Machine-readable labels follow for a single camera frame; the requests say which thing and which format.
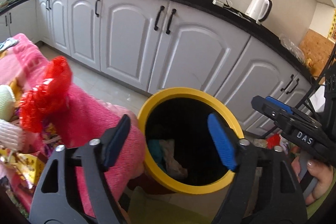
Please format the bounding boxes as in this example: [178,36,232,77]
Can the red mesh net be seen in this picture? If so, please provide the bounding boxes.
[19,56,72,133]

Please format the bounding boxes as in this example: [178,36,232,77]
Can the blue knitted mesh cloth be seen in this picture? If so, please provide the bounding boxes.
[147,140,166,173]

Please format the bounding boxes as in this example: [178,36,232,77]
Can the green sleeve forearm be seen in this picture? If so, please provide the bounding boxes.
[306,186,333,219]

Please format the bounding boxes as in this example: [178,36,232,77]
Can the yellow rimmed trash bin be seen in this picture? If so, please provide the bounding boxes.
[137,88,244,195]

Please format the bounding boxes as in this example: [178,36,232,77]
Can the person's right hand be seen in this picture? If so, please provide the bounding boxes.
[291,156,334,205]

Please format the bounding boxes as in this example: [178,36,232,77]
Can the pink cartoon blanket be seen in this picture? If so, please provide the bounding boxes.
[0,33,146,218]

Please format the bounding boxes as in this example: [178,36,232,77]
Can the clear plastic bag on counter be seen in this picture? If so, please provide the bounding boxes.
[279,34,305,64]

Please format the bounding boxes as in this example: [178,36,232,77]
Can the black counter top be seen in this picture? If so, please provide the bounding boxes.
[1,0,313,83]

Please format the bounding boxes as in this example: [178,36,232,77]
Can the white foam net sleeve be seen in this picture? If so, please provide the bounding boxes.
[0,119,26,151]

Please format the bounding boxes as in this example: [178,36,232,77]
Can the white electric kettle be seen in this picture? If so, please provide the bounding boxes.
[245,0,273,25]

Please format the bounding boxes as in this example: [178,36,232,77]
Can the light green knitted cloth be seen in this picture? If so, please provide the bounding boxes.
[0,85,16,121]

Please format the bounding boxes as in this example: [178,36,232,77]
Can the light blue cloth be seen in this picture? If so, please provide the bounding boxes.
[0,38,19,53]

